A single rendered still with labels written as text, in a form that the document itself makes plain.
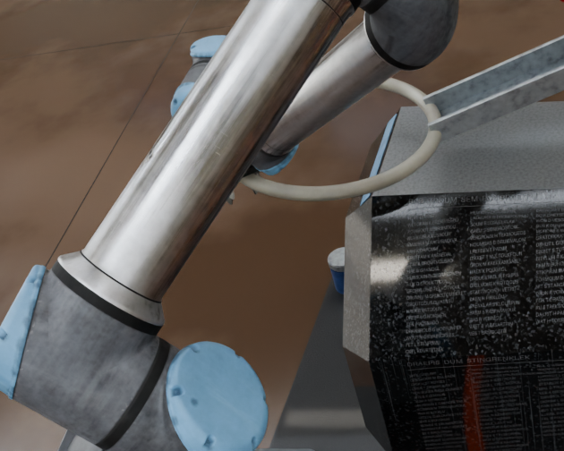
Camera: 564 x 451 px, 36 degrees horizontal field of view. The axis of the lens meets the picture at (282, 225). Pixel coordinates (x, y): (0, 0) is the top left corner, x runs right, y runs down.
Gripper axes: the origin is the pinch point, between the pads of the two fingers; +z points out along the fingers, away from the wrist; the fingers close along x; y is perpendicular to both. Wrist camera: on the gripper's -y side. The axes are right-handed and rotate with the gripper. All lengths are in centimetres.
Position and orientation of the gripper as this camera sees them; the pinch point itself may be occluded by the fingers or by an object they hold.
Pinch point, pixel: (241, 192)
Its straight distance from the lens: 186.1
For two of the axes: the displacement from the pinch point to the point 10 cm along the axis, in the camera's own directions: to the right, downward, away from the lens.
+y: 4.7, 5.0, -7.3
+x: 8.7, -3.9, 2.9
